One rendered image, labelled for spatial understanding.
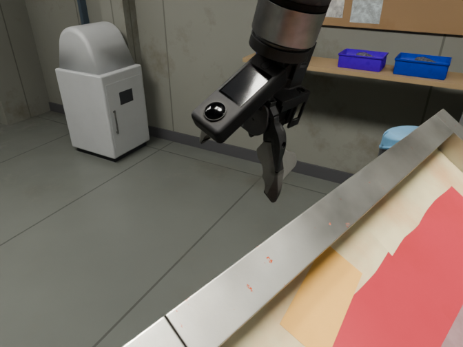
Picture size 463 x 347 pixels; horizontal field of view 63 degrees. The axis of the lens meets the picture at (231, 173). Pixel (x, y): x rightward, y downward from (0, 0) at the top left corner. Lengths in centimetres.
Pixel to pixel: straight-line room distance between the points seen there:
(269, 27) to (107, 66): 337
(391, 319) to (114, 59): 360
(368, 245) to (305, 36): 23
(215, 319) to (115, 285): 229
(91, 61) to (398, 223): 339
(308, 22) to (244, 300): 28
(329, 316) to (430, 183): 29
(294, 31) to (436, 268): 31
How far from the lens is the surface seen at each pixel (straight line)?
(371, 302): 40
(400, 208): 51
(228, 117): 41
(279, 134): 46
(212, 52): 369
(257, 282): 30
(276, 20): 42
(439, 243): 52
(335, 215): 37
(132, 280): 256
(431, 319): 45
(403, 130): 94
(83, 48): 373
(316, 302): 36
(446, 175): 63
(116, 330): 232
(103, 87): 365
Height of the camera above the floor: 176
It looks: 29 degrees down
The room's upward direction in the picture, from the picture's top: straight up
